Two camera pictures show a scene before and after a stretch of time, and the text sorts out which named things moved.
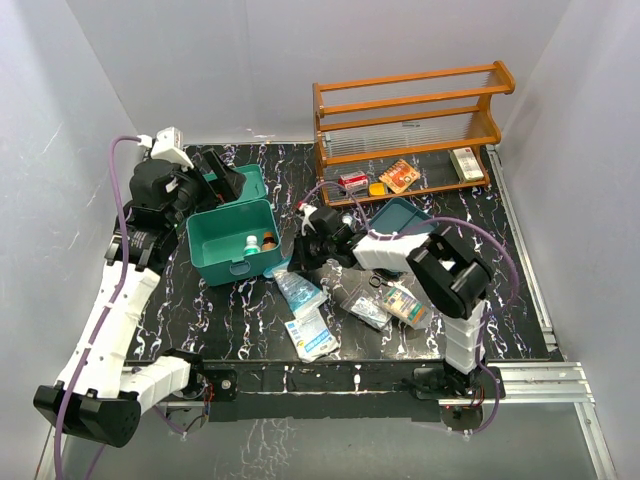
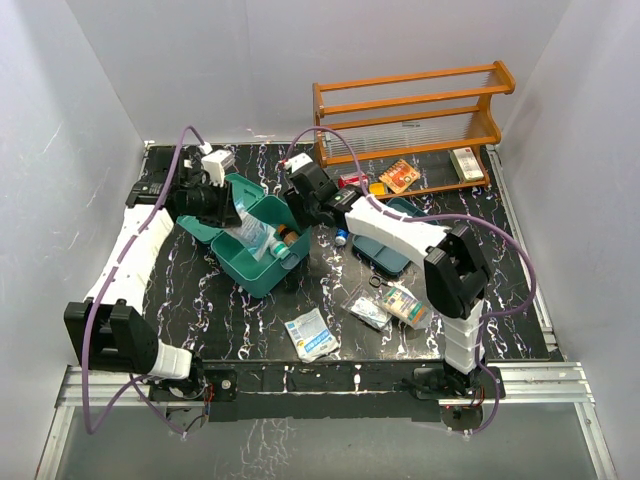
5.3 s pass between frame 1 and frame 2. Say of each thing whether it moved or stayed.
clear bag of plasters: stayed
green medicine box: moved
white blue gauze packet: stayed
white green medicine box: stayed
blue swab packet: moved
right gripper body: moved
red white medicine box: stayed
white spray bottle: moved
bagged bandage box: stayed
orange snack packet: stayed
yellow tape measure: stayed
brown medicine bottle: moved
